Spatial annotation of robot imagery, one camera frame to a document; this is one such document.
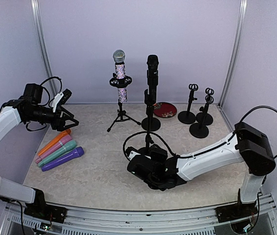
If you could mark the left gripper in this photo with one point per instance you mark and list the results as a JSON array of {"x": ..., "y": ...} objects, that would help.
[{"x": 59, "y": 125}]

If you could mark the orange microphone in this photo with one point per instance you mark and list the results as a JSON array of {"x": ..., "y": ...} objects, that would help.
[{"x": 54, "y": 141}]

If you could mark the pink microphone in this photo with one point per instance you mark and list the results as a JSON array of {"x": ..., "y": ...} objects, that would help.
[{"x": 61, "y": 142}]

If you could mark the teal microphone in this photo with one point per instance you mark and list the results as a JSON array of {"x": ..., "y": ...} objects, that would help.
[{"x": 69, "y": 146}]

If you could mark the purple microphone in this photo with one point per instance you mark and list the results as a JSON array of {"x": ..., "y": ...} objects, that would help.
[{"x": 75, "y": 153}]

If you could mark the black desk stand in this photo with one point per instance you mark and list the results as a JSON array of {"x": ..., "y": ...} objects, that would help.
[{"x": 187, "y": 117}]

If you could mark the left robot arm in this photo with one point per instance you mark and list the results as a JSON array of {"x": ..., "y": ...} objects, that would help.
[{"x": 24, "y": 110}]

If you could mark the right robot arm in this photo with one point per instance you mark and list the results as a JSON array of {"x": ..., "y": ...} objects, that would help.
[{"x": 245, "y": 144}]

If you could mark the black tripod microphone stand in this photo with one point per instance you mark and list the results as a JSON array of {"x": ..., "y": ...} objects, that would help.
[{"x": 121, "y": 114}]

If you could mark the glitter microphone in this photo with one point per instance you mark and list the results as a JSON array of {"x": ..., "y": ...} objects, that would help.
[{"x": 119, "y": 57}]

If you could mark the black microphone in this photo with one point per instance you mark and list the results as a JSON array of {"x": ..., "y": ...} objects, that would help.
[{"x": 152, "y": 77}]

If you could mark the red patterned coaster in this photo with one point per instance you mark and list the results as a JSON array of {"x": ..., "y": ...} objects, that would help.
[{"x": 165, "y": 110}]

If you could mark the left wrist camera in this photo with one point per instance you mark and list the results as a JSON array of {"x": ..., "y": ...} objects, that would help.
[{"x": 60, "y": 99}]

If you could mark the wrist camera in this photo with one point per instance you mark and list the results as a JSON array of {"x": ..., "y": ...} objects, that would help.
[
  {"x": 60, "y": 99},
  {"x": 157, "y": 153}
]

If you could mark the left aluminium frame post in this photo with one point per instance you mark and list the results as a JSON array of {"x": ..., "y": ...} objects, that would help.
[{"x": 40, "y": 34}]

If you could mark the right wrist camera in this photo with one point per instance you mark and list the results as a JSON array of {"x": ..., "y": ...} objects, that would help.
[{"x": 157, "y": 153}]

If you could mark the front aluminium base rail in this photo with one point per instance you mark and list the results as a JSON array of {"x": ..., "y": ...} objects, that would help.
[{"x": 85, "y": 221}]

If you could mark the aluminium corner frame post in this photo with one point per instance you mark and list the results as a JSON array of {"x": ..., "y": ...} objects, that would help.
[{"x": 234, "y": 53}]

